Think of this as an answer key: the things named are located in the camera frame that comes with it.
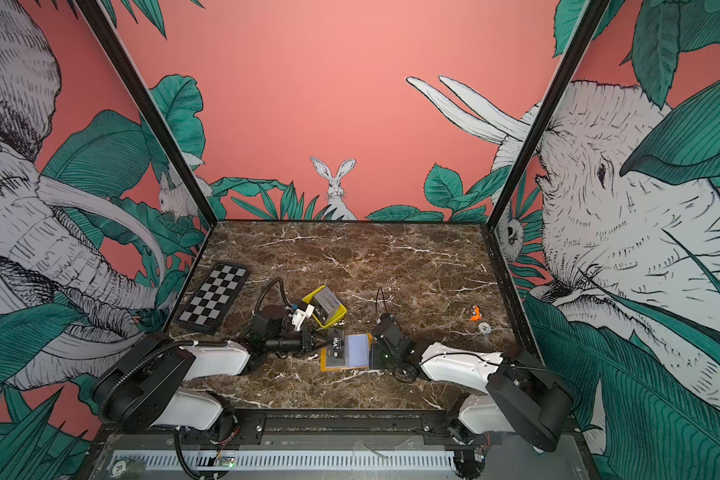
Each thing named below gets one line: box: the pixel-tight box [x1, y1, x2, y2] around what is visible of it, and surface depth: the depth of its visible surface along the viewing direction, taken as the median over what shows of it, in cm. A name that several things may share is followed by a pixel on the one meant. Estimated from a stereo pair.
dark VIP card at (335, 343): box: [327, 328, 345, 358], surface depth 85 cm
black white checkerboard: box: [176, 262, 250, 335], surface depth 96 cm
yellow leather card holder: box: [320, 333, 373, 372], surface depth 86 cm
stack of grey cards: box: [314, 286, 341, 323], surface depth 95 cm
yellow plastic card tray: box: [302, 285, 347, 329], surface depth 95 cm
